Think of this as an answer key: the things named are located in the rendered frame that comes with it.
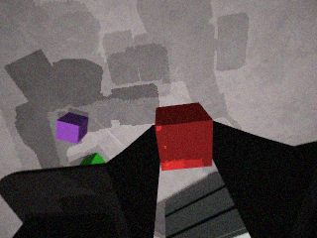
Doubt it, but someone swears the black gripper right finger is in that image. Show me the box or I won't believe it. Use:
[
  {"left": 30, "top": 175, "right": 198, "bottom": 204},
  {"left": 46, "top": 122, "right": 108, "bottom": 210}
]
[{"left": 212, "top": 121, "right": 317, "bottom": 238}]

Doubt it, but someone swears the green block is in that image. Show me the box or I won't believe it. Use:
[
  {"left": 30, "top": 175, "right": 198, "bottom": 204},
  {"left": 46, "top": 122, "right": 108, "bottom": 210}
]
[{"left": 80, "top": 153, "right": 106, "bottom": 166}]

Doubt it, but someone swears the purple cube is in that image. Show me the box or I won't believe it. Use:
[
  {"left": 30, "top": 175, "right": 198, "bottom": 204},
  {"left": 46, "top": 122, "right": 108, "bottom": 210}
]
[{"left": 56, "top": 112, "right": 88, "bottom": 144}]

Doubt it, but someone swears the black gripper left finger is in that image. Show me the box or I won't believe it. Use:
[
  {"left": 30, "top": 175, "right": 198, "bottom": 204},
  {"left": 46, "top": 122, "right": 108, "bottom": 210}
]
[{"left": 0, "top": 125, "right": 160, "bottom": 238}]

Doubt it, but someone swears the red block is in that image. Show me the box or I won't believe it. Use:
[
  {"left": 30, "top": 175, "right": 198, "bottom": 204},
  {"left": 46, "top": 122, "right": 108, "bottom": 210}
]
[{"left": 155, "top": 102, "right": 213, "bottom": 171}]

